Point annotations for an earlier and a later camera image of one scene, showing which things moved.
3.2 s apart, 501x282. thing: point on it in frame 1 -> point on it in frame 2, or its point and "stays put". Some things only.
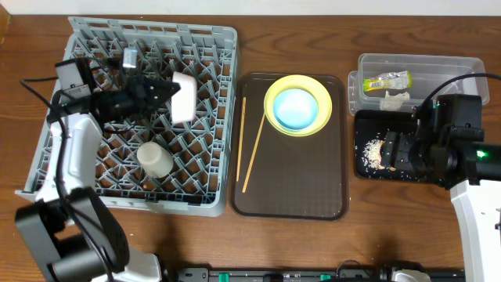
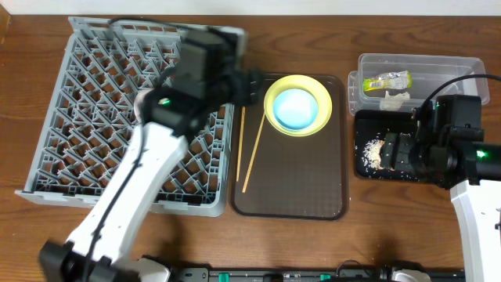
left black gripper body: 137,95 -> 243,88
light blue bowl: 295,109 stays put
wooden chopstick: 243,120 stays put
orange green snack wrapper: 397,80 stays put
